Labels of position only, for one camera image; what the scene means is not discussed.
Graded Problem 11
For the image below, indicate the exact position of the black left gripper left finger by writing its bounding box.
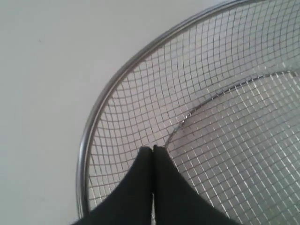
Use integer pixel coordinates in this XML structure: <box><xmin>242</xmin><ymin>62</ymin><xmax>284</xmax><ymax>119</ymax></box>
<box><xmin>75</xmin><ymin>147</ymin><xmax>153</xmax><ymax>225</ymax></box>

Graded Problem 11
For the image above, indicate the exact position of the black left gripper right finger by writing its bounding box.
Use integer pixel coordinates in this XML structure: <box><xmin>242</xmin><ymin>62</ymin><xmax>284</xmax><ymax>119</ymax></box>
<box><xmin>153</xmin><ymin>145</ymin><xmax>238</xmax><ymax>225</ymax></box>

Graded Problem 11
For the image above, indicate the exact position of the oval wire mesh basket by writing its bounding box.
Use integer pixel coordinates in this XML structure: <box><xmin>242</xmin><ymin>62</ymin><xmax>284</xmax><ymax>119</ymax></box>
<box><xmin>76</xmin><ymin>0</ymin><xmax>300</xmax><ymax>225</ymax></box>

